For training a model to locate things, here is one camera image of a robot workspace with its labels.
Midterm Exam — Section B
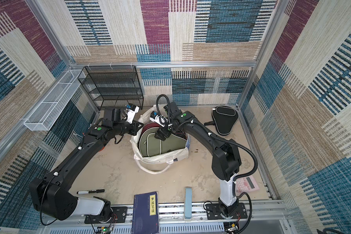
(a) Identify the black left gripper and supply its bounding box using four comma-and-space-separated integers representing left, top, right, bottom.
114, 119, 145, 137

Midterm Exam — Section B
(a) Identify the green paddle case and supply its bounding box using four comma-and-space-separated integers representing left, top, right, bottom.
138, 127, 187, 157

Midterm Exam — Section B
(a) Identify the white canvas tote bag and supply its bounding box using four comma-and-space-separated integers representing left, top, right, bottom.
130, 105, 191, 175

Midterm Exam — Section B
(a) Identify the black paddle case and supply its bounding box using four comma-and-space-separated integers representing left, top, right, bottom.
204, 106, 238, 136

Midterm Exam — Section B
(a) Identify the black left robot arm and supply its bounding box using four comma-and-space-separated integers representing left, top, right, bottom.
29, 121, 144, 220

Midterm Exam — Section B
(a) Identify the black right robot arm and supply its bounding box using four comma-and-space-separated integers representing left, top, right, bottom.
155, 101, 258, 218

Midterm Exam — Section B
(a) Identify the maroon paddle case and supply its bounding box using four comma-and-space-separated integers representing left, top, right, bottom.
141, 122, 160, 134

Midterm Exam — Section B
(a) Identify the black mesh shelf rack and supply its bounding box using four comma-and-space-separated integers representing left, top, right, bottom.
78, 65, 144, 111

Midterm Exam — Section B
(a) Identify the light blue eraser block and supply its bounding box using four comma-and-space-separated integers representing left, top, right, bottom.
184, 187, 192, 221

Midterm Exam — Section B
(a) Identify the black marker pen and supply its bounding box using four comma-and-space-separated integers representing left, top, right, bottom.
77, 189, 105, 195

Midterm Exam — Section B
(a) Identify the dark blue book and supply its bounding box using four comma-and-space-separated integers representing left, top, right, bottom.
131, 192, 160, 234

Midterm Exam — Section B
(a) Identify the pink calculator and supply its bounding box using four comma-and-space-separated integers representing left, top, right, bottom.
236, 175, 259, 195

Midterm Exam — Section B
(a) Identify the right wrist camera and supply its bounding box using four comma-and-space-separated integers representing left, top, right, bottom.
150, 111, 167, 127

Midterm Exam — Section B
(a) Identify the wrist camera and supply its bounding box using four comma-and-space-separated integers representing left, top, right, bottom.
126, 103, 139, 124
150, 111, 167, 127

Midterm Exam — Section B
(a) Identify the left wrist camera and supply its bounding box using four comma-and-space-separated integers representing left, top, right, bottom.
126, 103, 139, 124

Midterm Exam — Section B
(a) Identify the white wire basket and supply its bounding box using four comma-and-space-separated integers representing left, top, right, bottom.
24, 70, 81, 131

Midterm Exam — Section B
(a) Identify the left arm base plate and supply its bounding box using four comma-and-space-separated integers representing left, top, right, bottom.
84, 206, 128, 224

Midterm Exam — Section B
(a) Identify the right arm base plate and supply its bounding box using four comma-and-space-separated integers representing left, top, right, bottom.
203, 202, 248, 220

